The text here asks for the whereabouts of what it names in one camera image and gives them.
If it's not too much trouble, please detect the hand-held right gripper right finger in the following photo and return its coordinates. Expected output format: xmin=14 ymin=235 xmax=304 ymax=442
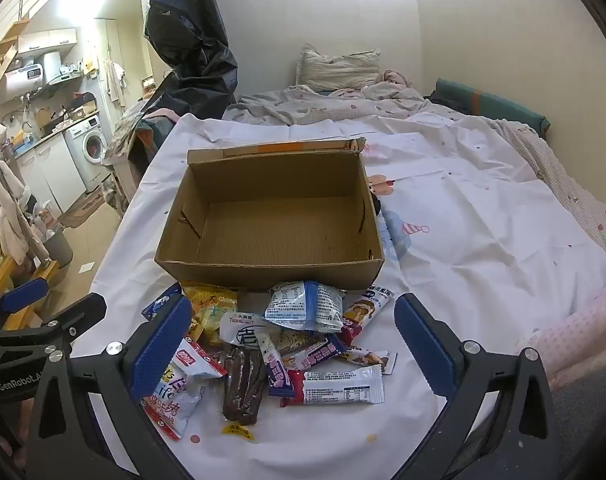
xmin=394 ymin=294 xmax=558 ymax=480

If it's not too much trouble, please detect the white wall cabinet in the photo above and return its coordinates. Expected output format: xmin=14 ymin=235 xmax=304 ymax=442
xmin=17 ymin=27 xmax=78 ymax=54

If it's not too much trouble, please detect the white red chip packet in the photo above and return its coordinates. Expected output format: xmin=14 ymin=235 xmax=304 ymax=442
xmin=142 ymin=337 xmax=228 ymax=442

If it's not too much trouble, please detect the range hood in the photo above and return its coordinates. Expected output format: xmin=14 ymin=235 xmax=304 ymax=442
xmin=33 ymin=50 xmax=86 ymax=93

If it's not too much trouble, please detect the white washing machine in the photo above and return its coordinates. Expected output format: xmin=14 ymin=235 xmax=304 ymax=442
xmin=64 ymin=115 xmax=112 ymax=194

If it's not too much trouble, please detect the small cartoon snack packet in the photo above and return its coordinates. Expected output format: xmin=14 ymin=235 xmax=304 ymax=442
xmin=339 ymin=347 xmax=398 ymax=376

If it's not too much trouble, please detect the green mat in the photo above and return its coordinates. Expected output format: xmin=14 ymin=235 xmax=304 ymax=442
xmin=429 ymin=78 xmax=550 ymax=137

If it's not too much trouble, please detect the purple white snack bar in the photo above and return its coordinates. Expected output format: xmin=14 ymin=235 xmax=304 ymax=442
xmin=282 ymin=332 xmax=347 ymax=372
xmin=255 ymin=332 xmax=294 ymax=397

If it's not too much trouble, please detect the yellow snack packet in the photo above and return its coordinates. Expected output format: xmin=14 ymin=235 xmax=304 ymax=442
xmin=183 ymin=284 xmax=240 ymax=346

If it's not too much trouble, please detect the hanging beige towel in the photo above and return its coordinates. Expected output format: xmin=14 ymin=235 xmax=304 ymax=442
xmin=0 ymin=159 xmax=34 ymax=267

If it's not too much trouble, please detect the pile of clothes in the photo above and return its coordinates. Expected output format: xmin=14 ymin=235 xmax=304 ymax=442
xmin=102 ymin=106 xmax=182 ymax=202

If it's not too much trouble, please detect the dark sausage packet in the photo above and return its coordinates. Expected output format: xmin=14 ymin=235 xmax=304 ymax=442
xmin=218 ymin=312 xmax=272 ymax=427

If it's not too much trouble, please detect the pink dotted blanket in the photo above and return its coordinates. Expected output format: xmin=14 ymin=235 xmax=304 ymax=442
xmin=514 ymin=267 xmax=606 ymax=392

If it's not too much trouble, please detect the grey trash bin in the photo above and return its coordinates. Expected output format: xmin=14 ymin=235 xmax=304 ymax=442
xmin=42 ymin=224 xmax=75 ymax=269

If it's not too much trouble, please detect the brown cardboard box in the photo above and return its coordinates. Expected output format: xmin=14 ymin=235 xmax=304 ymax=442
xmin=154 ymin=137 xmax=386 ymax=292

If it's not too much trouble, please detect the blue white snack packet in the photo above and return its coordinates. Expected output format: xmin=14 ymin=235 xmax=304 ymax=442
xmin=264 ymin=280 xmax=344 ymax=334

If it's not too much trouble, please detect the wooden staircase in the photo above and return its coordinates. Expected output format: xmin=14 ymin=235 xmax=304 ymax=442
xmin=0 ymin=17 xmax=32 ymax=107

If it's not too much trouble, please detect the patterned pillow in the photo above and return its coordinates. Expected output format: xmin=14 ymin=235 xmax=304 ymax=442
xmin=296 ymin=43 xmax=382 ymax=92

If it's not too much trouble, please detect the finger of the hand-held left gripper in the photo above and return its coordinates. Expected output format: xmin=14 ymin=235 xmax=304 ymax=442
xmin=33 ymin=292 xmax=107 ymax=356
xmin=0 ymin=277 xmax=50 ymax=332

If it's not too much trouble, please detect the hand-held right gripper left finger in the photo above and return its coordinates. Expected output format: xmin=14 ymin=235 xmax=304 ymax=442
xmin=25 ymin=294 xmax=194 ymax=480

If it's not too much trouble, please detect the pink garment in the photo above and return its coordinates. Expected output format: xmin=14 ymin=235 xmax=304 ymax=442
xmin=376 ymin=69 xmax=414 ymax=90

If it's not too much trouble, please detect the black plastic bag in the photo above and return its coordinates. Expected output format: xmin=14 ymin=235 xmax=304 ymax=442
xmin=144 ymin=0 xmax=240 ymax=117

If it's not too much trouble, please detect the brown floor mat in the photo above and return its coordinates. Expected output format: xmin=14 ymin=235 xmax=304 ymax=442
xmin=58 ymin=189 xmax=106 ymax=230

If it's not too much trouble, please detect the white base cabinet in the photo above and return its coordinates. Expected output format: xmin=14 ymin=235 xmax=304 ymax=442
xmin=17 ymin=132 xmax=89 ymax=217

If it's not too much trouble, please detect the white water heater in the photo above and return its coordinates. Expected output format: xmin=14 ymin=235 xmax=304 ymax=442
xmin=0 ymin=65 xmax=46 ymax=104

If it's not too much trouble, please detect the red white snack bar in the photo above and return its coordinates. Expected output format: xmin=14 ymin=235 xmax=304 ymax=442
xmin=280 ymin=364 xmax=386 ymax=408

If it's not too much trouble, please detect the dark blue snack packet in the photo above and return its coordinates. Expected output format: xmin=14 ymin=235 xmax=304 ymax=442
xmin=141 ymin=282 xmax=184 ymax=322

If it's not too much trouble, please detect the cartoon face rice roll packet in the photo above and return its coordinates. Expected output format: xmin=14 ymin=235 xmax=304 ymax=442
xmin=340 ymin=287 xmax=398 ymax=347

